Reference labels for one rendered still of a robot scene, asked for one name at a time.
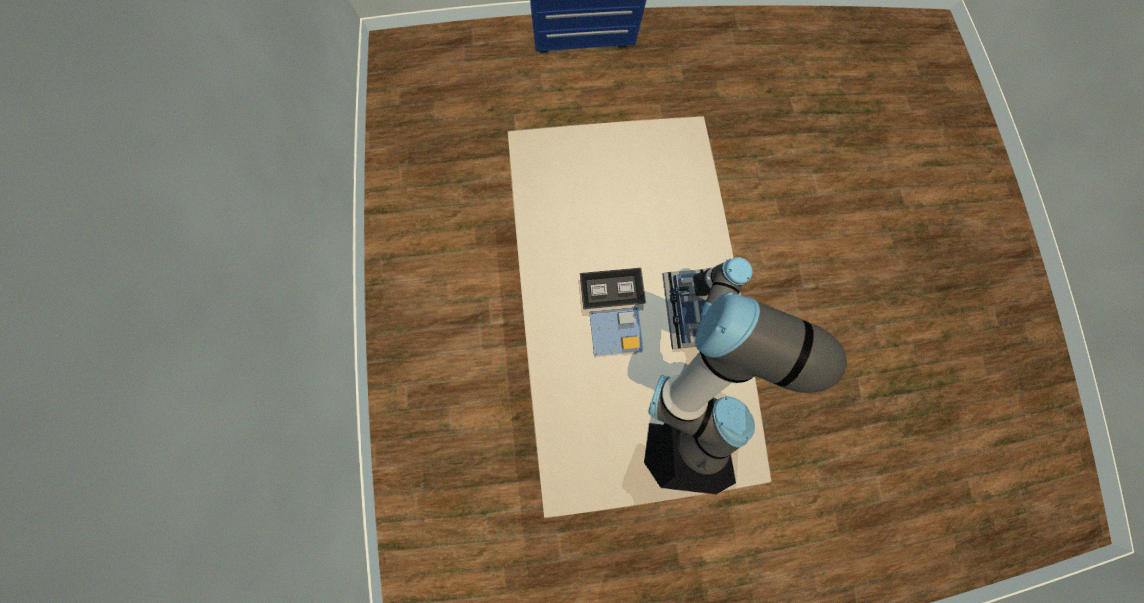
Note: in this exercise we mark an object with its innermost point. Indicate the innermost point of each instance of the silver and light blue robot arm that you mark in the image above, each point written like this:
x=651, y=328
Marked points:
x=746, y=339

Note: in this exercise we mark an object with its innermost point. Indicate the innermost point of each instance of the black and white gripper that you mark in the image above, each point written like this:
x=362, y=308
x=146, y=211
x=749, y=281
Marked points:
x=700, y=284

